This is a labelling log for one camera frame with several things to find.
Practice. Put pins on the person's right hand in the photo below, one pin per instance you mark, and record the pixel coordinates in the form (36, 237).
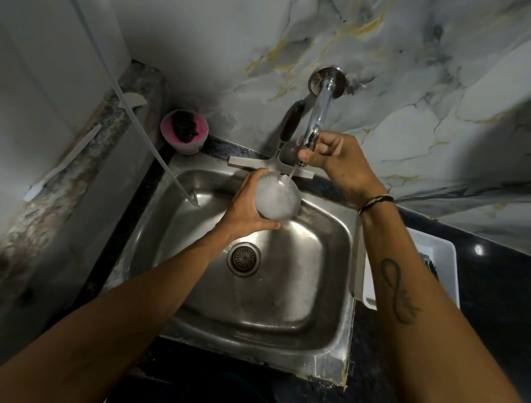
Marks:
(346, 166)

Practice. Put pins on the black scrubber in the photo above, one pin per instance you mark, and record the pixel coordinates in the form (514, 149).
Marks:
(184, 126)

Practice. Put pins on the white soap piece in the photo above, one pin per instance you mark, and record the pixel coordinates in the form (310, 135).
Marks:
(133, 101)

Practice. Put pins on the chrome wall faucet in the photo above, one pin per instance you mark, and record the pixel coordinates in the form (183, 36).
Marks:
(324, 93)

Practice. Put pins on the person's left forearm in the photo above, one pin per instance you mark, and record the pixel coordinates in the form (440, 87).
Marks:
(112, 319)

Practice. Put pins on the stainless steel sink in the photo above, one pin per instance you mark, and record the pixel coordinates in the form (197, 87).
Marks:
(290, 274)

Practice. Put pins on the small steel bowl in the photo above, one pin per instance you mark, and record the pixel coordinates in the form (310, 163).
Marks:
(278, 198)

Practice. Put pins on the person's right forearm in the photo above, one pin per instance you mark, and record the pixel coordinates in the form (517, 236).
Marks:
(423, 315)

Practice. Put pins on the person's left hand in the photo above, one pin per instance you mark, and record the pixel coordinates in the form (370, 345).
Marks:
(242, 211)

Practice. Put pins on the pink plastic container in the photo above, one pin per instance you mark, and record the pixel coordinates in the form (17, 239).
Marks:
(182, 146)

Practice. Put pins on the dark striped cloth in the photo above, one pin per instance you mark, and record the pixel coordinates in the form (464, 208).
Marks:
(430, 265)

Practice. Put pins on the white toothbrush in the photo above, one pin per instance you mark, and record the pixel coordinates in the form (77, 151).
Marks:
(62, 164)

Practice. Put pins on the metal sink drain strainer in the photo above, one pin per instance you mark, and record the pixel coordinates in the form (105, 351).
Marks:
(244, 259)

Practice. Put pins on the white plastic tray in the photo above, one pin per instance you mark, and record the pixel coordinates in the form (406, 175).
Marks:
(446, 265)

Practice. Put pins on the black and white wristband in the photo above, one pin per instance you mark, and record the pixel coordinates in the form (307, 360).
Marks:
(375, 203)

